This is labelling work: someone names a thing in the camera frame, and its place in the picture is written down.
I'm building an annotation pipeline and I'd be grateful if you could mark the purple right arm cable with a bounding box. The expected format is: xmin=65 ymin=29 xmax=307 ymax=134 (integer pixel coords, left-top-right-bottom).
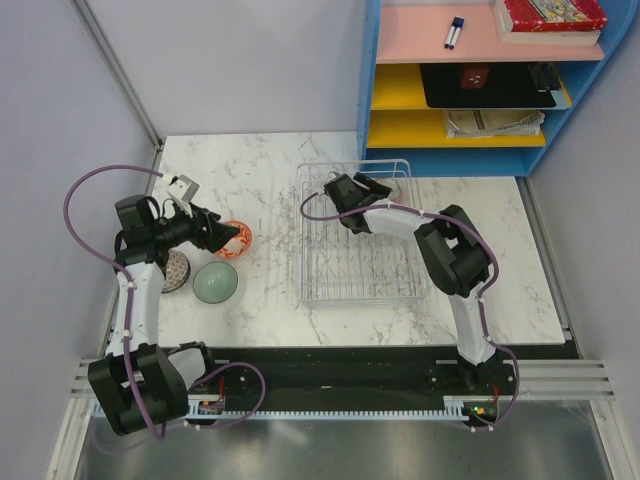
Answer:
xmin=298 ymin=192 xmax=523 ymax=434

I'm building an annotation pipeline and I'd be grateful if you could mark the black tablet with red box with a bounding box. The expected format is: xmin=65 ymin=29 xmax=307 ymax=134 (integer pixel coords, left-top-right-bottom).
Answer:
xmin=420 ymin=62 xmax=556 ymax=110

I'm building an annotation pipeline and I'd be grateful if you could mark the spiral bound notebook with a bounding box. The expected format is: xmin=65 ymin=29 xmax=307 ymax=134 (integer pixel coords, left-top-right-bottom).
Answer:
xmin=442 ymin=110 xmax=546 ymax=138

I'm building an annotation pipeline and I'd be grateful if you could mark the white wire dish rack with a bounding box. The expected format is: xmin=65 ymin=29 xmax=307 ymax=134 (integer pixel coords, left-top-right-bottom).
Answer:
xmin=295 ymin=159 xmax=428 ymax=305

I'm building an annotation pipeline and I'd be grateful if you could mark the black capped marker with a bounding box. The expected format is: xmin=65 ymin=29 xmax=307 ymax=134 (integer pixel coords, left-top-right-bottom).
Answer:
xmin=444 ymin=17 xmax=463 ymax=49

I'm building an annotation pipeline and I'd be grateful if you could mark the orange and white bowl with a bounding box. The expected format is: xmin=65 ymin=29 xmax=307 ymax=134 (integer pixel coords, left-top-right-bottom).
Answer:
xmin=215 ymin=220 xmax=253 ymax=260

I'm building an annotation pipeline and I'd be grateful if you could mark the brown checkered blue-rimmed bowl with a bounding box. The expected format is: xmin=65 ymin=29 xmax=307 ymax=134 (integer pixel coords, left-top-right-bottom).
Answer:
xmin=161 ymin=250 xmax=191 ymax=294

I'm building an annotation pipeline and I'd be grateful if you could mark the blue shelf unit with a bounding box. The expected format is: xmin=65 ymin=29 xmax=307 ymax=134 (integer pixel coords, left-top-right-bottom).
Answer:
xmin=357 ymin=1 xmax=638 ymax=177

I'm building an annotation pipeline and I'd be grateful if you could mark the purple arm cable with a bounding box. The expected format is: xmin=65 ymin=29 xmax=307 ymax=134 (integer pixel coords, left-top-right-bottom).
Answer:
xmin=298 ymin=192 xmax=523 ymax=434
xmin=62 ymin=163 xmax=267 ymax=454

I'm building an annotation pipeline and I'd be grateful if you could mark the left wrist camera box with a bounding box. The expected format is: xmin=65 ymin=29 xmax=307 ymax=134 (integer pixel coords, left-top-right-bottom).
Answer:
xmin=167 ymin=175 xmax=200 ymax=216

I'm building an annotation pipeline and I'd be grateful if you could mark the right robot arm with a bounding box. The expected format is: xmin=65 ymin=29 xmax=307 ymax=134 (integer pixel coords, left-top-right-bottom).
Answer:
xmin=323 ymin=173 xmax=499 ymax=394

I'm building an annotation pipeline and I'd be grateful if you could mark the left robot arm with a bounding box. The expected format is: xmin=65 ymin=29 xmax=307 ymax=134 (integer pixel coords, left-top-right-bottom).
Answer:
xmin=88 ymin=195 xmax=240 ymax=436

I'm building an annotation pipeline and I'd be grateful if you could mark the pink patterned small bowl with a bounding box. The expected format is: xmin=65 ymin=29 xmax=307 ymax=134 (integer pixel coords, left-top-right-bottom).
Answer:
xmin=385 ymin=179 xmax=402 ymax=203

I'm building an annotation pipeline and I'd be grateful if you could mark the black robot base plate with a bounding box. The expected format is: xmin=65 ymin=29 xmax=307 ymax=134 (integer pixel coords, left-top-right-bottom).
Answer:
xmin=189 ymin=346 xmax=517 ymax=411

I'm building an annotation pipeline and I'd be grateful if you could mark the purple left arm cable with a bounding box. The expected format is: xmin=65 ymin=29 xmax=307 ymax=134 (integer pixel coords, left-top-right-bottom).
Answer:
xmin=62 ymin=163 xmax=267 ymax=454

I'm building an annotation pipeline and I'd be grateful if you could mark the white slotted cable duct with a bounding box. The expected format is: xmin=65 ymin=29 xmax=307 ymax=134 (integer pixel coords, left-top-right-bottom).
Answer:
xmin=186 ymin=397 xmax=496 ymax=421

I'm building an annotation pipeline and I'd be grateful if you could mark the pale green ribbed bowl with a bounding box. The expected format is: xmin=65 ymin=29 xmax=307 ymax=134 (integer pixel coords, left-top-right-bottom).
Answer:
xmin=193 ymin=262 xmax=239 ymax=304

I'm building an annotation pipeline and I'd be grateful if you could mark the aluminium corner frame post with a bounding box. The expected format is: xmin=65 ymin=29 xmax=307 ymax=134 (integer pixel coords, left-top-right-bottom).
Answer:
xmin=70 ymin=0 xmax=164 ymax=152

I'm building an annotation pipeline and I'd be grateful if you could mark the red patterned book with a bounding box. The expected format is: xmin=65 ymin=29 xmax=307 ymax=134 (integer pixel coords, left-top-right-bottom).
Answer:
xmin=493 ymin=0 xmax=608 ymax=47

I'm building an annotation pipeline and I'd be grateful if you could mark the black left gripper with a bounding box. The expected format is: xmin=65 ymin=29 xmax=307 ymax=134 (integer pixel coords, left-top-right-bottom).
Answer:
xmin=150 ymin=200 xmax=239 ymax=254

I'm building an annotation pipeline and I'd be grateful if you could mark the blue capped marker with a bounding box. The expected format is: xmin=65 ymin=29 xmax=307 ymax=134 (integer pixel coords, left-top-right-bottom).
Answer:
xmin=449 ymin=17 xmax=465 ymax=50

